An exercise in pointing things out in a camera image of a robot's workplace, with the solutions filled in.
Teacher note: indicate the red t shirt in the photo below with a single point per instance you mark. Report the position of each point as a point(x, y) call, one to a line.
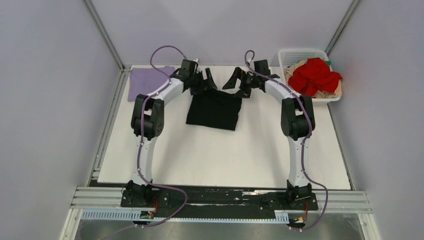
point(314, 78)

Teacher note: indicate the folded purple t shirt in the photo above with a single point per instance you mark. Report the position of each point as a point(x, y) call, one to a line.
point(147, 80)

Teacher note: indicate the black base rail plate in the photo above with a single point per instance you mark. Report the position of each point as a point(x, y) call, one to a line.
point(202, 202)

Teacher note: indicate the white plastic basket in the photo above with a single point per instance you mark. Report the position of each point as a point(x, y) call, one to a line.
point(291, 58)

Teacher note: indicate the black t shirt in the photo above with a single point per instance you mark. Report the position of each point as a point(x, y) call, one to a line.
point(214, 109)

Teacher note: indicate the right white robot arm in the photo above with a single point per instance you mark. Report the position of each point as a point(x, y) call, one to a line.
point(297, 120)

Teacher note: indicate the left aluminium corner post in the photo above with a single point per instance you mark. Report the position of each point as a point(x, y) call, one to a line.
point(103, 33)

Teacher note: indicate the right aluminium corner post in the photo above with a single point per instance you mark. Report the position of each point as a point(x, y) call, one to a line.
point(352, 8)

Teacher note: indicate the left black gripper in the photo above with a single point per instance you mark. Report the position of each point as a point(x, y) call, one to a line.
point(203, 85)

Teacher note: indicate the beige t shirt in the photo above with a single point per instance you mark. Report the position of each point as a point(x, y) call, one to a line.
point(326, 94)

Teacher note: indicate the aluminium corner post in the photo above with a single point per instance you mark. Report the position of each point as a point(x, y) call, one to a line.
point(352, 8)
point(103, 33)

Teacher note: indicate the aluminium frame rail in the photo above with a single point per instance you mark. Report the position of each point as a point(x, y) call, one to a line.
point(97, 198)

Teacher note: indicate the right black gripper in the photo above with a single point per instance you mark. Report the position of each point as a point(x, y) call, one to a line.
point(244, 93)

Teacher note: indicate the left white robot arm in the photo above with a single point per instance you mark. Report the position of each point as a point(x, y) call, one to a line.
point(148, 120)

